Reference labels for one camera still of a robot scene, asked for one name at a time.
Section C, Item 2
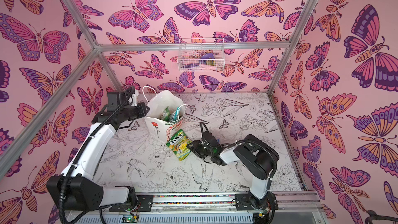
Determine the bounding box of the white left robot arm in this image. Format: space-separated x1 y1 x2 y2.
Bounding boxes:
47 102 150 212

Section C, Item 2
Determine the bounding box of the white wire basket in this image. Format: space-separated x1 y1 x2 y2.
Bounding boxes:
176 37 226 72

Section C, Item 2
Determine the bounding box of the black corrugated cable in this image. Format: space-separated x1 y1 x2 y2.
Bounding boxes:
199 122 280 181

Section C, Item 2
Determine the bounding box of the white paper bag with flower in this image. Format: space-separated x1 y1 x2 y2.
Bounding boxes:
142 86 187 143

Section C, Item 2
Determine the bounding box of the aluminium frame post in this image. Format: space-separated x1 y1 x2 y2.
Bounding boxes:
267 0 319 96

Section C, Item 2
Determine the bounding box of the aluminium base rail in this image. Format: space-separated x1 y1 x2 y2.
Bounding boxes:
78 192 328 224

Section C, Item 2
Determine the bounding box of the green Fox's spring tea bag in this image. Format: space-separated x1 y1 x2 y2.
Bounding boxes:
166 129 192 161

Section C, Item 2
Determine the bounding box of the teal Fox's fruits bag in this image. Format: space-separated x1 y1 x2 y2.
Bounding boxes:
170 107 180 121

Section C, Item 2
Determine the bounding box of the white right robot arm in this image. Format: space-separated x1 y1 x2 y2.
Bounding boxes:
187 132 279 209

